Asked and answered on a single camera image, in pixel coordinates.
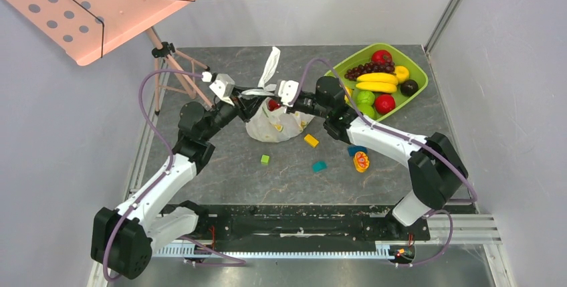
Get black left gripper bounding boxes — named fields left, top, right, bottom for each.
left=201, top=85, right=269, bottom=141

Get white plastic bag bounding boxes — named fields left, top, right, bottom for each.
left=243, top=47, right=314, bottom=143

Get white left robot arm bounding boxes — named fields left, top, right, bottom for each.
left=91, top=95, right=267, bottom=281

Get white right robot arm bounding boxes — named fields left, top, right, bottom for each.
left=277, top=76, right=468, bottom=239

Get red fake fruit in bag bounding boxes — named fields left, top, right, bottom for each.
left=267, top=99, right=281, bottom=112

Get yellow fake lemon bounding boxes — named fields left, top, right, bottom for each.
left=344, top=88, right=352, bottom=104

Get purple fake grapes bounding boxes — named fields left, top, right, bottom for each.
left=344, top=62, right=394, bottom=81

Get green fake lime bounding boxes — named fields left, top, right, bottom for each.
left=356, top=90, right=376, bottom=106

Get green fake apple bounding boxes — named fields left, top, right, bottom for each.
left=357, top=103, right=376, bottom=120

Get lower fake banana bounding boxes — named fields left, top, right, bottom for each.
left=356, top=82, right=397, bottom=94

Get fake banana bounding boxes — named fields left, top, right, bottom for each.
left=356, top=82, right=397, bottom=94
left=356, top=72, right=398, bottom=85

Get upper fake banana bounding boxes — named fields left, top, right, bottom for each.
left=356, top=72, right=398, bottom=85

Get red fake pomegranate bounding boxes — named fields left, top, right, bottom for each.
left=374, top=94, right=396, bottom=115

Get red fake apple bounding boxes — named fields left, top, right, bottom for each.
left=371, top=50, right=392, bottom=65

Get small yellow fake fruit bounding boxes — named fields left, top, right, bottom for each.
left=394, top=66, right=410, bottom=84

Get dark fake plum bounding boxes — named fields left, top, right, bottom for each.
left=399, top=79, right=419, bottom=97

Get yellow rectangular block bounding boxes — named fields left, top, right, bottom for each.
left=304, top=134, right=319, bottom=148

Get small green cube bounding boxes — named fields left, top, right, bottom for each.
left=260, top=155, right=270, bottom=165

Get teal block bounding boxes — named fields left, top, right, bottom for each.
left=312, top=161, right=328, bottom=173

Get blue toy brick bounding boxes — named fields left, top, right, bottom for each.
left=348, top=145, right=368, bottom=157

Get yellow orange toy piece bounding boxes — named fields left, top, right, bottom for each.
left=352, top=151, right=370, bottom=173

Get green plastic tray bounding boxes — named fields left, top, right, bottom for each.
left=334, top=43, right=429, bottom=121

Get pink music stand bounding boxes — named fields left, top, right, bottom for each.
left=1, top=0, right=196, bottom=128

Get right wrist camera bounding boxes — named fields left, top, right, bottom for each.
left=275, top=80, right=300, bottom=107

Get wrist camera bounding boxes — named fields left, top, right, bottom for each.
left=201, top=72, right=235, bottom=106
left=275, top=80, right=300, bottom=107

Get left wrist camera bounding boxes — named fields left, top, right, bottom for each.
left=201, top=72, right=235, bottom=106

